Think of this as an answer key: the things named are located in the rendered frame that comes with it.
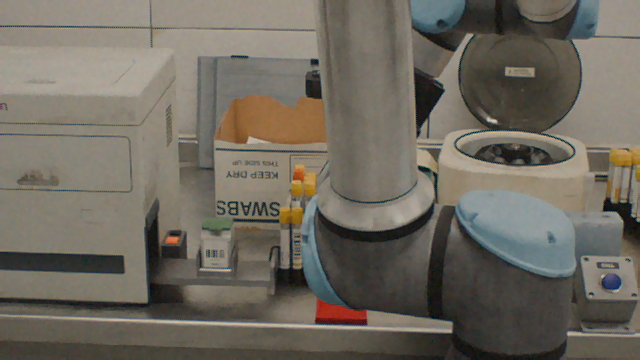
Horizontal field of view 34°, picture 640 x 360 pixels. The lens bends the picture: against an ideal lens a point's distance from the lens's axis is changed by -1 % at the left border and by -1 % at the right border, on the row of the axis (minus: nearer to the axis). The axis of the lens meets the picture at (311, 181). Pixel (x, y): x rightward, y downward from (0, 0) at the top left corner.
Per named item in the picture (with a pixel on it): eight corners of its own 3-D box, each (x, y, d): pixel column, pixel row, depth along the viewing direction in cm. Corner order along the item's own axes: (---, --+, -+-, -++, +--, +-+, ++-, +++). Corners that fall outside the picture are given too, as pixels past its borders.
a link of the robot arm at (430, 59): (406, 26, 128) (403, 15, 135) (386, 58, 129) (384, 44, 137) (458, 58, 129) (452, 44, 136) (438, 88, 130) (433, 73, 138)
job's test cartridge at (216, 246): (201, 275, 141) (200, 232, 139) (206, 261, 146) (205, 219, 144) (230, 276, 141) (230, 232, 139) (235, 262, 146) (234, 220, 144)
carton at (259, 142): (212, 229, 168) (210, 139, 163) (233, 172, 195) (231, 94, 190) (366, 233, 167) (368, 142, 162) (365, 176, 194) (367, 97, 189)
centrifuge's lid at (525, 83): (461, 4, 180) (464, 3, 188) (453, 146, 185) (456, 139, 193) (587, 10, 176) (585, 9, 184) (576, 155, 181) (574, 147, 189)
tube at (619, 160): (614, 216, 173) (622, 155, 170) (606, 213, 175) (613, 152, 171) (619, 213, 175) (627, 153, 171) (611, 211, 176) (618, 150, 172)
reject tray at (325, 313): (315, 322, 137) (315, 317, 137) (317, 300, 143) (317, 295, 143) (366, 324, 137) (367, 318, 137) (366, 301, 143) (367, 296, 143)
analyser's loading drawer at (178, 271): (123, 289, 141) (121, 254, 140) (133, 270, 148) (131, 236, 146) (274, 294, 141) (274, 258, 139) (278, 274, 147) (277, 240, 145)
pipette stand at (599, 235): (549, 291, 147) (555, 225, 144) (539, 271, 154) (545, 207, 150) (618, 291, 147) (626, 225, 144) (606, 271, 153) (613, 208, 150)
